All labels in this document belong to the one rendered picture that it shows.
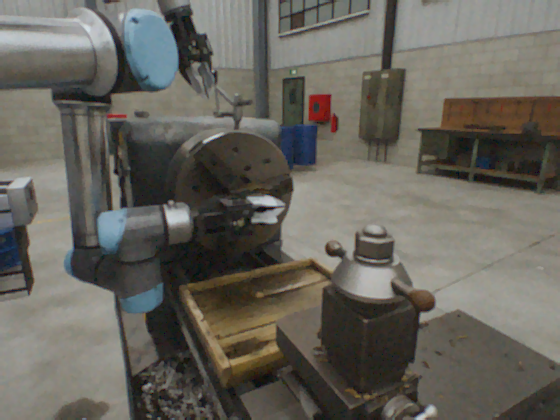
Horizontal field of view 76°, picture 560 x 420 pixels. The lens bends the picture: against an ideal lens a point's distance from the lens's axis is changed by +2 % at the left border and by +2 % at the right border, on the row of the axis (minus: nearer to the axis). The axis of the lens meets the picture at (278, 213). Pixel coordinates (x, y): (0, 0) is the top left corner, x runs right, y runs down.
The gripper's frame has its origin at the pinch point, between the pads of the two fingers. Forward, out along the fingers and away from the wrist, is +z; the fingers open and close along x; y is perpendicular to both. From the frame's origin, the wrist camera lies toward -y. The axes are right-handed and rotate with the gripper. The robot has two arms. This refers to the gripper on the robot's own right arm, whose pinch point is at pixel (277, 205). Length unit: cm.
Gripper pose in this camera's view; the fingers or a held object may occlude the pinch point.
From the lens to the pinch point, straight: 78.5
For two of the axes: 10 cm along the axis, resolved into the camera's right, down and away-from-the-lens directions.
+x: 0.0, -9.6, -2.9
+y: 4.4, 2.6, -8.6
